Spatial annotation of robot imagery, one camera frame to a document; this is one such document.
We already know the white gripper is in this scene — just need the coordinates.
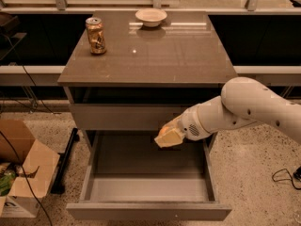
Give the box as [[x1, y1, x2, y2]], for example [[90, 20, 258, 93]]
[[154, 105, 210, 148]]

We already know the orange fruit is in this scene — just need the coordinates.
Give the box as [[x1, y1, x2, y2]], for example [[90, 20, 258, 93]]
[[158, 125, 170, 136]]

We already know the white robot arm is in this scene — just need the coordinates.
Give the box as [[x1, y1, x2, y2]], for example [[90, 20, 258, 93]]
[[155, 77, 301, 148]]

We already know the grey drawer cabinet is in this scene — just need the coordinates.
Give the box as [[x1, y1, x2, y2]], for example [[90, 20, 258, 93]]
[[57, 9, 238, 222]]

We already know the closed grey top drawer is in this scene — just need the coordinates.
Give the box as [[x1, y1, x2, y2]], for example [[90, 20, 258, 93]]
[[70, 104, 186, 131]]

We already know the white ceramic bowl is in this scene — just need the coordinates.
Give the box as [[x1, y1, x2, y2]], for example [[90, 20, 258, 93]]
[[135, 8, 167, 27]]

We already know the crushed golden soda can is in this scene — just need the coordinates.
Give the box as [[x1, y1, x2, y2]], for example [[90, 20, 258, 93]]
[[86, 17, 106, 55]]

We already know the black metal bar on floor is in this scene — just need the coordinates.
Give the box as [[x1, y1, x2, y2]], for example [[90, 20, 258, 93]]
[[51, 128, 80, 194]]

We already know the open cardboard box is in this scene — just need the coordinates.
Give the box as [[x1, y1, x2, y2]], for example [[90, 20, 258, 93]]
[[0, 120, 59, 218]]

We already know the green item in box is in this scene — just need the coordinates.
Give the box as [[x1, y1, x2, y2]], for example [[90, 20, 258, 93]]
[[0, 170, 16, 196]]

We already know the black cable on floor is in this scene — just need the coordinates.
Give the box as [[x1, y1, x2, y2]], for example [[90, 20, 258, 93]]
[[271, 167, 301, 191]]

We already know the black cable over box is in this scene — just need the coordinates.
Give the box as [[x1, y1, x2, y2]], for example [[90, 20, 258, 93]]
[[0, 35, 55, 226]]

